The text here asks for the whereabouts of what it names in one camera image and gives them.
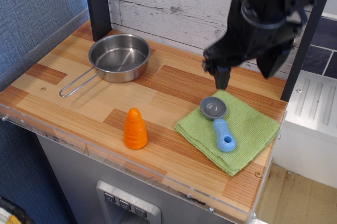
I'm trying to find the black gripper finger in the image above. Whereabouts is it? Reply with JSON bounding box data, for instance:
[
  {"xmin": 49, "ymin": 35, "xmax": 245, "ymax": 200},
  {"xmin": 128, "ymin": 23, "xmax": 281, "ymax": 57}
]
[
  {"xmin": 213, "ymin": 66, "xmax": 231, "ymax": 90},
  {"xmin": 256, "ymin": 47, "xmax": 291, "ymax": 79}
]

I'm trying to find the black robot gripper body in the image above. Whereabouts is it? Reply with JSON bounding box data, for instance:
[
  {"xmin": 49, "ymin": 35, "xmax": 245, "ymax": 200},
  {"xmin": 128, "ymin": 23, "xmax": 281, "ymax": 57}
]
[{"xmin": 203, "ymin": 0, "xmax": 302, "ymax": 73}]

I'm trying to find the blue and grey toy spoon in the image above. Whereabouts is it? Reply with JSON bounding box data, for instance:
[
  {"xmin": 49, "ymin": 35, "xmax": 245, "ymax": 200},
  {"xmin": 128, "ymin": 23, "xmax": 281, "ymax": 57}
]
[{"xmin": 200, "ymin": 96, "xmax": 236, "ymax": 152}]

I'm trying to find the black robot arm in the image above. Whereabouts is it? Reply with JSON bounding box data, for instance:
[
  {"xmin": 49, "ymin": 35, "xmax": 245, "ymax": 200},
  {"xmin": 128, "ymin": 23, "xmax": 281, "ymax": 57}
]
[{"xmin": 203, "ymin": 0, "xmax": 316, "ymax": 90}]

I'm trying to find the green folded cloth napkin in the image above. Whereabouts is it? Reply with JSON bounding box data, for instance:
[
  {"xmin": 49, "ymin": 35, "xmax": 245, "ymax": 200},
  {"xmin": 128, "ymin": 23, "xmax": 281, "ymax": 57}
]
[{"xmin": 175, "ymin": 90, "xmax": 280, "ymax": 176}]

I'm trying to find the white ribbed box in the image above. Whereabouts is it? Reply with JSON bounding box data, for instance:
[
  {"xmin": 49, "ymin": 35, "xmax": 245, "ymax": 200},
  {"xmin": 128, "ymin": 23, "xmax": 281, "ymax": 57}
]
[{"xmin": 273, "ymin": 71, "xmax": 336, "ymax": 188}]

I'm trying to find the small steel saucepan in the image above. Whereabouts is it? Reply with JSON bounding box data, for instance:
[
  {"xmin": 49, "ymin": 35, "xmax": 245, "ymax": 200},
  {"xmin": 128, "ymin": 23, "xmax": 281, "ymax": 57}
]
[{"xmin": 59, "ymin": 34, "xmax": 151, "ymax": 98}]

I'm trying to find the orange toy carrot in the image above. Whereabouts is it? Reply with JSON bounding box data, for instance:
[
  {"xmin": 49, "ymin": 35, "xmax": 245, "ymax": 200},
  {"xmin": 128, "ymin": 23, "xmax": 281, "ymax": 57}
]
[{"xmin": 124, "ymin": 108, "xmax": 148, "ymax": 150}]

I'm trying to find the clear acrylic edge guard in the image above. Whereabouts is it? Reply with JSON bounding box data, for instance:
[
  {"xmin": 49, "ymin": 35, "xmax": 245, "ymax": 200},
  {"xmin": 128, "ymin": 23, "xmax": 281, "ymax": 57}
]
[{"xmin": 0, "ymin": 102, "xmax": 288, "ymax": 224}]

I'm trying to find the silver dispenser button panel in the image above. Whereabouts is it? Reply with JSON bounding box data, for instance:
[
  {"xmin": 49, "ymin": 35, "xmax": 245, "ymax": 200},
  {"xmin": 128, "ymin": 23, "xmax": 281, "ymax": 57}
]
[{"xmin": 96, "ymin": 180, "xmax": 162, "ymax": 223}]

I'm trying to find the grey toy kitchen cabinet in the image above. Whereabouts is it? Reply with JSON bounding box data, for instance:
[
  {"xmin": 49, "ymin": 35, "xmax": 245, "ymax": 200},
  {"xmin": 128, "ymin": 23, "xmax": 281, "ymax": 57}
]
[{"xmin": 37, "ymin": 136, "xmax": 229, "ymax": 223}]

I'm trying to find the yellow and black object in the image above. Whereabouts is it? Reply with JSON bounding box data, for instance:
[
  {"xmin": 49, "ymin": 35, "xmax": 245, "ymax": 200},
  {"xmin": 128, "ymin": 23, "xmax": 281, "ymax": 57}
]
[{"xmin": 1, "ymin": 197, "xmax": 34, "ymax": 224}]

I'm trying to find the right dark frame post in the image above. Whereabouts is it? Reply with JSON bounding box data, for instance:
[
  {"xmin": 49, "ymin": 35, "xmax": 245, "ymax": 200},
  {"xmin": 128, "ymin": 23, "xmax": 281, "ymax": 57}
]
[{"xmin": 280, "ymin": 0, "xmax": 327, "ymax": 102}]

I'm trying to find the dark frame post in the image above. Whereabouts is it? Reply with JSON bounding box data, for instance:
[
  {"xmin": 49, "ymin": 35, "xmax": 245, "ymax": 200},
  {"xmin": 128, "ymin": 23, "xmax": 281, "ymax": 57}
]
[
  {"xmin": 87, "ymin": 0, "xmax": 112, "ymax": 41},
  {"xmin": 280, "ymin": 0, "xmax": 327, "ymax": 102}
]

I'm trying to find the left dark frame post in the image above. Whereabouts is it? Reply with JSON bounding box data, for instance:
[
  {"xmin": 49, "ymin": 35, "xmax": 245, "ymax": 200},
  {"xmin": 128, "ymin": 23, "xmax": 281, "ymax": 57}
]
[{"xmin": 87, "ymin": 0, "xmax": 112, "ymax": 41}]

